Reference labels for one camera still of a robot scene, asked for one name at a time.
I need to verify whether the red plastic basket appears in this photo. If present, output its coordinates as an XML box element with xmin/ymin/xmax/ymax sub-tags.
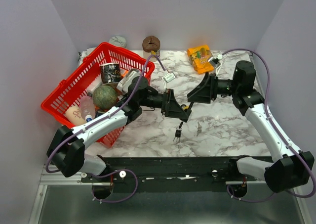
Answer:
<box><xmin>40</xmin><ymin>42</ymin><xmax>156</xmax><ymax>149</ymax></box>

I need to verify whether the black-headed key bunch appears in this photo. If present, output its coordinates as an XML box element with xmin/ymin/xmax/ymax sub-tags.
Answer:
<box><xmin>173</xmin><ymin>122</ymin><xmax>184</xmax><ymax>143</ymax></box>

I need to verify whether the beige printed cylinder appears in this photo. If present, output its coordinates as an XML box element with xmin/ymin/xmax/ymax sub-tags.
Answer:
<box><xmin>65</xmin><ymin>106</ymin><xmax>86</xmax><ymax>126</ymax></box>

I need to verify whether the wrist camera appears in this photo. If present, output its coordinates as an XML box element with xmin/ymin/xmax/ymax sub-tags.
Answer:
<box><xmin>208</xmin><ymin>54</ymin><xmax>223</xmax><ymax>69</ymax></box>
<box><xmin>162</xmin><ymin>72</ymin><xmax>176</xmax><ymax>83</ymax></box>

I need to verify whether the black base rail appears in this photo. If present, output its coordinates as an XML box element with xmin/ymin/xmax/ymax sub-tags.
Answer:
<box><xmin>82</xmin><ymin>156</ymin><xmax>263</xmax><ymax>194</ymax></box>

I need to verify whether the grey white box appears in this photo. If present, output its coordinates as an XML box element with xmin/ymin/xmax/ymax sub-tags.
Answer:
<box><xmin>117</xmin><ymin>68</ymin><xmax>141</xmax><ymax>94</ymax></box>

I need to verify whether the yellow padlock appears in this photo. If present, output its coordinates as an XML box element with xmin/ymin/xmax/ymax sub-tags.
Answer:
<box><xmin>181</xmin><ymin>104</ymin><xmax>190</xmax><ymax>111</ymax></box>

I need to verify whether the orange candy bag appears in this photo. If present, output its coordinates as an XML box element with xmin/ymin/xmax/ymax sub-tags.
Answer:
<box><xmin>187</xmin><ymin>45</ymin><xmax>216</xmax><ymax>74</ymax></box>

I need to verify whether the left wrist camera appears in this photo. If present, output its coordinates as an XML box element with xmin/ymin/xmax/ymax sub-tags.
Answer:
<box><xmin>162</xmin><ymin>72</ymin><xmax>176</xmax><ymax>83</ymax></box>

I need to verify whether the brown-lidded jar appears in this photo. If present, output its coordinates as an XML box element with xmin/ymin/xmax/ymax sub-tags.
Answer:
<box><xmin>142</xmin><ymin>36</ymin><xmax>160</xmax><ymax>58</ymax></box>

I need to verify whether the pink bottle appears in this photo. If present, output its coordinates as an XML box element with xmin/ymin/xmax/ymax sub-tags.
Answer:
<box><xmin>79</xmin><ymin>96</ymin><xmax>95</xmax><ymax>122</ymax></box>

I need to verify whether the black printed can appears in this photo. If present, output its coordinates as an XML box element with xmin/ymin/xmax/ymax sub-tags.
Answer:
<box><xmin>99</xmin><ymin>62</ymin><xmax>121</xmax><ymax>84</ymax></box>

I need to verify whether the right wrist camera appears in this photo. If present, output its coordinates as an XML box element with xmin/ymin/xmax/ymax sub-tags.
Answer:
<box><xmin>208</xmin><ymin>54</ymin><xmax>223</xmax><ymax>69</ymax></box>

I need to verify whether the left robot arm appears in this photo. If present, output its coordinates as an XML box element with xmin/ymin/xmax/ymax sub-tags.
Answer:
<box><xmin>47</xmin><ymin>76</ymin><xmax>191</xmax><ymax>182</ymax></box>

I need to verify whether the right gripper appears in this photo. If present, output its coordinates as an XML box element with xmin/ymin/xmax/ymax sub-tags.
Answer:
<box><xmin>188</xmin><ymin>72</ymin><xmax>240</xmax><ymax>103</ymax></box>

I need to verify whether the green round melon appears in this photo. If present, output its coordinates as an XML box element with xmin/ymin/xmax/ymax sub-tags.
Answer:
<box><xmin>92</xmin><ymin>85</ymin><xmax>117</xmax><ymax>110</ymax></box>

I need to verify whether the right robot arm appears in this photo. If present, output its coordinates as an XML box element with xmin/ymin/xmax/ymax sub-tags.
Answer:
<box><xmin>187</xmin><ymin>60</ymin><xmax>315</xmax><ymax>193</ymax></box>

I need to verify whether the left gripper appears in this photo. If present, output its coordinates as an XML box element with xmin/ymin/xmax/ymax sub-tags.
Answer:
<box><xmin>138</xmin><ymin>89</ymin><xmax>189</xmax><ymax>119</ymax></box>

